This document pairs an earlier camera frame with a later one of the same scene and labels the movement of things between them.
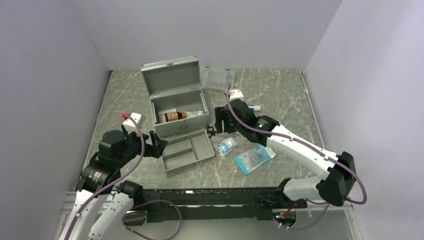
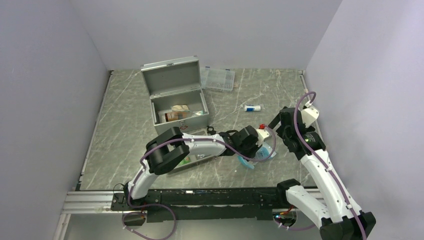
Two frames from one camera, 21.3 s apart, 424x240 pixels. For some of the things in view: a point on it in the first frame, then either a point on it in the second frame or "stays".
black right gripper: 221,114 → 275,121
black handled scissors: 210,131 stays
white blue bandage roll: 255,108 stays
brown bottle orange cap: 174,116 stays
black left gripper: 159,144 → 255,149
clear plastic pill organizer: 216,78 stays
